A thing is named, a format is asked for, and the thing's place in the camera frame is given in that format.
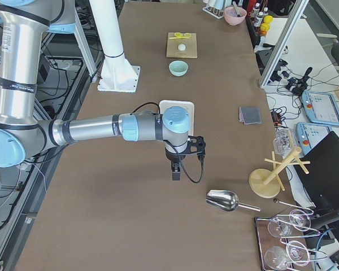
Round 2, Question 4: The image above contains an upper blue teach pendant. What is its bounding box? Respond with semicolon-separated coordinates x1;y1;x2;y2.
301;90;339;126

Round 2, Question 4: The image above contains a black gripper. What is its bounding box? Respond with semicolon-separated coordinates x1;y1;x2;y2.
165;149;186;181

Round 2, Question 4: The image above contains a wine glass rack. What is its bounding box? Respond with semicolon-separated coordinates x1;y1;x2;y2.
254;209;327;270

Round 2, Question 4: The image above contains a mint green bowl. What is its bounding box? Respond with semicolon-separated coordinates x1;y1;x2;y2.
168;60;189;77

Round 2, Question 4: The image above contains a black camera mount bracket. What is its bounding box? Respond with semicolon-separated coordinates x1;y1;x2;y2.
185;135;206;160

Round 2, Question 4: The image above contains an aluminium frame post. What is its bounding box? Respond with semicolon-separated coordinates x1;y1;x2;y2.
259;0;309;89

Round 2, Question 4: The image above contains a metal scoop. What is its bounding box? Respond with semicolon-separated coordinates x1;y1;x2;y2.
206;190;261;212

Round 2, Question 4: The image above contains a metal cylinder tool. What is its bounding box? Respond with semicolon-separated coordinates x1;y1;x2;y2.
232;2;241;18

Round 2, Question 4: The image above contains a lower blue teach pendant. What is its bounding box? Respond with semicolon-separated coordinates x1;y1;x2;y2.
296;122;332;155

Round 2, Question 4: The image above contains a blue teach pendant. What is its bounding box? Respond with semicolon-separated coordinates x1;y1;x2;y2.
301;90;339;126
296;122;332;155

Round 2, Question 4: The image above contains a cream serving tray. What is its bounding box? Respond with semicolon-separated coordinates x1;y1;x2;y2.
159;100;194;136

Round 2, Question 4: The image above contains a grey folded cloth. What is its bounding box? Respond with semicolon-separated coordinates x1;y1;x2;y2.
239;107;262;125

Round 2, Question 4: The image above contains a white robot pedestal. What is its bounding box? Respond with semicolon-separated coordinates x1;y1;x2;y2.
90;0;140;93

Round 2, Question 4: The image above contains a yellow plastic knife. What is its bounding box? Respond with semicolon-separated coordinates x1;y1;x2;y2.
168;36;191;40

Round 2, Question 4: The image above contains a wooden mug tree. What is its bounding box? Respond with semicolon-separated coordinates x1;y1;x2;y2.
249;131;310;198

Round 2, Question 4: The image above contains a pink bowl with ice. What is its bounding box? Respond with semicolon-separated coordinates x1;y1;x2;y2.
224;6;247;25

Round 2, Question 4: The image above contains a wooden cutting board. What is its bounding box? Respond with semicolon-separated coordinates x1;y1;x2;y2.
166;32;197;59

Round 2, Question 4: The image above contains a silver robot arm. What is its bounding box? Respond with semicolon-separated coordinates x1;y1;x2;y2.
0;1;203;180

